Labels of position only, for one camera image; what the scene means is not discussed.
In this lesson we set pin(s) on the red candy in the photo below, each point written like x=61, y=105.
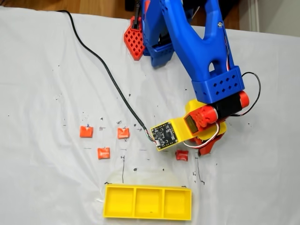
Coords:
x=182, y=155

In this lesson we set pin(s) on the orange candy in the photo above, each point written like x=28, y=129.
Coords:
x=103, y=154
x=86, y=132
x=123, y=133

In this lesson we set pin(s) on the yellow three-compartment box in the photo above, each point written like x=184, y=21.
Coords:
x=119, y=201

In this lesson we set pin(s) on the black furniture leg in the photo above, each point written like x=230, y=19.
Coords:
x=227, y=14
x=128, y=4

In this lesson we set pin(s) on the black table clamp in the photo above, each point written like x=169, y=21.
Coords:
x=136, y=23

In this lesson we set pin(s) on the white plastic table cover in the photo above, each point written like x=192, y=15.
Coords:
x=35, y=93

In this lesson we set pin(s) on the yellow mounted camera board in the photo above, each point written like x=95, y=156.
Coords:
x=164, y=136

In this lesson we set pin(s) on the red perforated base plate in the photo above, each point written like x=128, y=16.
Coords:
x=134, y=44

